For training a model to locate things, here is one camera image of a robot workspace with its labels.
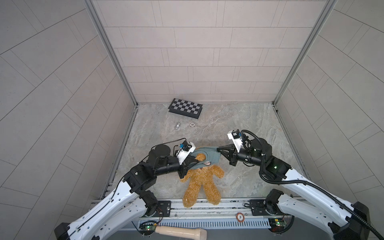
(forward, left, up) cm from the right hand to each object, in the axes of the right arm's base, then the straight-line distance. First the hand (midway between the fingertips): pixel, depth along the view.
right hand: (218, 151), depth 67 cm
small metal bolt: (+31, +22, -20) cm, 43 cm away
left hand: (-5, +9, +1) cm, 10 cm away
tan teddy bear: (-8, +8, -7) cm, 13 cm away
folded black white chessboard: (+45, +16, -17) cm, 50 cm away
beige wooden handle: (-27, +11, -18) cm, 35 cm away
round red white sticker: (-22, -9, -23) cm, 33 cm away
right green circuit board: (-26, -25, -24) cm, 43 cm away
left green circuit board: (-24, +33, -20) cm, 45 cm away
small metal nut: (+34, +12, -21) cm, 42 cm away
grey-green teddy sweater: (-4, +3, +4) cm, 7 cm away
